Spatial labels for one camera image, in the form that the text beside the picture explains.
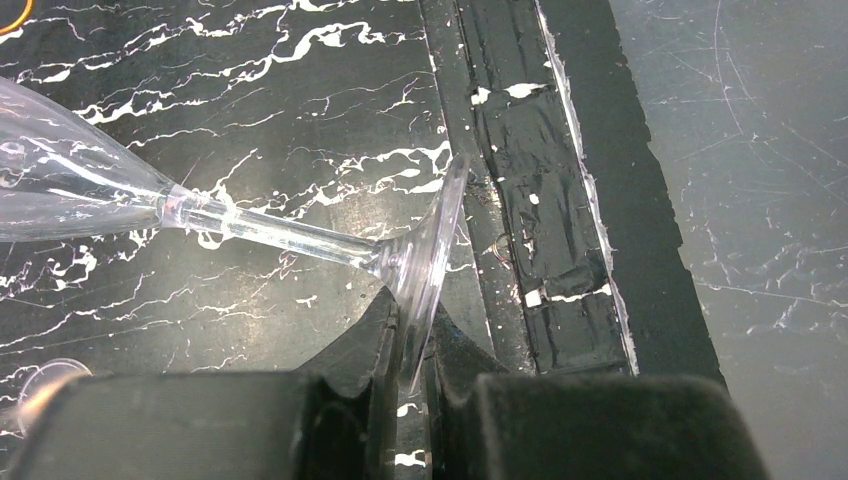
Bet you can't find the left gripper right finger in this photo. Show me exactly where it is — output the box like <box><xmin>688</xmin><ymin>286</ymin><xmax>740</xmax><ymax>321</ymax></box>
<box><xmin>427</xmin><ymin>313</ymin><xmax>769</xmax><ymax>479</ymax></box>

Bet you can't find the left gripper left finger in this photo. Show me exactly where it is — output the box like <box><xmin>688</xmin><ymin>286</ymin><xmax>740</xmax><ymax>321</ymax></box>
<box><xmin>6</xmin><ymin>289</ymin><xmax>398</xmax><ymax>479</ymax></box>

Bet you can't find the clear champagne flute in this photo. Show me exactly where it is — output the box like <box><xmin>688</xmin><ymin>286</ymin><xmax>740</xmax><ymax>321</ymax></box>
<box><xmin>1</xmin><ymin>80</ymin><xmax>470</xmax><ymax>391</ymax></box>
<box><xmin>11</xmin><ymin>358</ymin><xmax>93</xmax><ymax>435</ymax></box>

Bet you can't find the gold wire glass rack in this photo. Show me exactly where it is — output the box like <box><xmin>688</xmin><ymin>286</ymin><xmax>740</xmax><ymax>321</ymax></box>
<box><xmin>0</xmin><ymin>0</ymin><xmax>35</xmax><ymax>35</ymax></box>

